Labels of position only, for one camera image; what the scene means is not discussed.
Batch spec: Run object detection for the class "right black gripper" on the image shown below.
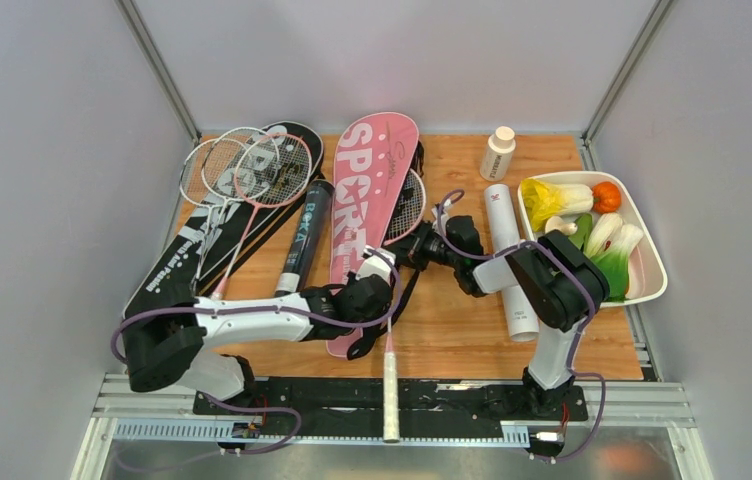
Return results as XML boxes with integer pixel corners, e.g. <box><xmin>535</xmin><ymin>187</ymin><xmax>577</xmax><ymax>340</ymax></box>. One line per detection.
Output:
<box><xmin>383</xmin><ymin>219</ymin><xmax>461</xmax><ymax>271</ymax></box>

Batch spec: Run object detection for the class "black shuttlecock tube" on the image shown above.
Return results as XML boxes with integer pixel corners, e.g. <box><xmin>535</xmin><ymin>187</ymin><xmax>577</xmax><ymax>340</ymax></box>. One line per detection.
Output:
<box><xmin>274</xmin><ymin>179</ymin><xmax>334</xmax><ymax>297</ymax></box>

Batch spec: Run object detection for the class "pink racket cover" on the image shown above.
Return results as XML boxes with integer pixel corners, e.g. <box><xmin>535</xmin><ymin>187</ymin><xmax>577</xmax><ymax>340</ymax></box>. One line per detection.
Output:
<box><xmin>326</xmin><ymin>111</ymin><xmax>421</xmax><ymax>359</ymax></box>

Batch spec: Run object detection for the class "white shuttlecock tube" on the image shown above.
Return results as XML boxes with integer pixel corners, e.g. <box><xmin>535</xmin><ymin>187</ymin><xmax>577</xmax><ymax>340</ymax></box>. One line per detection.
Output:
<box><xmin>484</xmin><ymin>183</ymin><xmax>539</xmax><ymax>343</ymax></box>

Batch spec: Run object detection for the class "pink racket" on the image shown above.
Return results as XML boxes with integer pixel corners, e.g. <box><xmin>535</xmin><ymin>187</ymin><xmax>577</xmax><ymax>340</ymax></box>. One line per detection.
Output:
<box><xmin>383</xmin><ymin>169</ymin><xmax>426</xmax><ymax>444</ymax></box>
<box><xmin>210</xmin><ymin>132</ymin><xmax>314</xmax><ymax>303</ymax></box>

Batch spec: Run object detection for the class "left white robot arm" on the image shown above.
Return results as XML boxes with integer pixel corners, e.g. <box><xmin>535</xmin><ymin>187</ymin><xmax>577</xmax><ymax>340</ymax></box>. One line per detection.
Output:
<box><xmin>111</xmin><ymin>247</ymin><xmax>399</xmax><ymax>415</ymax></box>

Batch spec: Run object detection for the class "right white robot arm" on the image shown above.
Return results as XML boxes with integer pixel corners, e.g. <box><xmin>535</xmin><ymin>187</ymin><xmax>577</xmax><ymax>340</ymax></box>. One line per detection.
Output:
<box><xmin>388</xmin><ymin>189</ymin><xmax>610</xmax><ymax>418</ymax></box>

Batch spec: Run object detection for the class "beige plastic bottle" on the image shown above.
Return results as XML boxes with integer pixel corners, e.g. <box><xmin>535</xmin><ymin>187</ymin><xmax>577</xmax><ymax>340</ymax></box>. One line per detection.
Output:
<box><xmin>479</xmin><ymin>126</ymin><xmax>516</xmax><ymax>182</ymax></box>

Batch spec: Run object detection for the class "yellow napa cabbage toy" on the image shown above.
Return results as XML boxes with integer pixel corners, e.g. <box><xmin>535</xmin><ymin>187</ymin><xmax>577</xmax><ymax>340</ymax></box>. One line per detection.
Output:
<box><xmin>520</xmin><ymin>178</ymin><xmax>594</xmax><ymax>231</ymax></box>

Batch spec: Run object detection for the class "mushroom toy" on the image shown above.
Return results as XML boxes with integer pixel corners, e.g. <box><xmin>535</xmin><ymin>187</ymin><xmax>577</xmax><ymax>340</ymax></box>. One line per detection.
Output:
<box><xmin>544</xmin><ymin>216</ymin><xmax>578</xmax><ymax>236</ymax></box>

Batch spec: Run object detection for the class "black racket cover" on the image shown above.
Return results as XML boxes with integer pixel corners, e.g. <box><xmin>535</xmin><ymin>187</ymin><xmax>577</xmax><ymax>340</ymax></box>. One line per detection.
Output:
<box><xmin>123</xmin><ymin>121</ymin><xmax>325</xmax><ymax>318</ymax></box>

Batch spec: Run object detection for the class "green leaf vegetable toy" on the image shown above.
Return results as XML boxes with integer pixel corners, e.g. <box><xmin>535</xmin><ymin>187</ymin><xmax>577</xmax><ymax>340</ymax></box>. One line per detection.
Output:
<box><xmin>568</xmin><ymin>213</ymin><xmax>594</xmax><ymax>251</ymax></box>

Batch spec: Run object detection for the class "bok choy toy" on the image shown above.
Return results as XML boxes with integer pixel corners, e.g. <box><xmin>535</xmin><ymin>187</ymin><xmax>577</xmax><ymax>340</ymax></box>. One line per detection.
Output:
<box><xmin>591</xmin><ymin>224</ymin><xmax>644</xmax><ymax>302</ymax></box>

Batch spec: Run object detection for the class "orange tomato toy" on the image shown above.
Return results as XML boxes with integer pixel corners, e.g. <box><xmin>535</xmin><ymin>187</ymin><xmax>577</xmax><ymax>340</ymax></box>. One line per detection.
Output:
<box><xmin>592</xmin><ymin>181</ymin><xmax>622</xmax><ymax>214</ymax></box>

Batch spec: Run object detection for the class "white plastic tray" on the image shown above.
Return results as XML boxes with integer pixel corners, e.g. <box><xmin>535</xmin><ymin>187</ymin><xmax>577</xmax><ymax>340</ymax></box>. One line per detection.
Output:
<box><xmin>517</xmin><ymin>171</ymin><xmax>667</xmax><ymax>307</ymax></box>

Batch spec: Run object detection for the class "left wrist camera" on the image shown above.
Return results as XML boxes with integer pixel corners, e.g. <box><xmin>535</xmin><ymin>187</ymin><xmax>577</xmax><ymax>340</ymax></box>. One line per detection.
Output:
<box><xmin>355</xmin><ymin>248</ymin><xmax>396</xmax><ymax>283</ymax></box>

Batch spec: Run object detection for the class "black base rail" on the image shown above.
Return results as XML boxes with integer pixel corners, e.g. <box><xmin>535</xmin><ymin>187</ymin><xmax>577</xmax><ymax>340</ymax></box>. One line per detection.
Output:
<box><xmin>193</xmin><ymin>374</ymin><xmax>589</xmax><ymax>440</ymax></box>

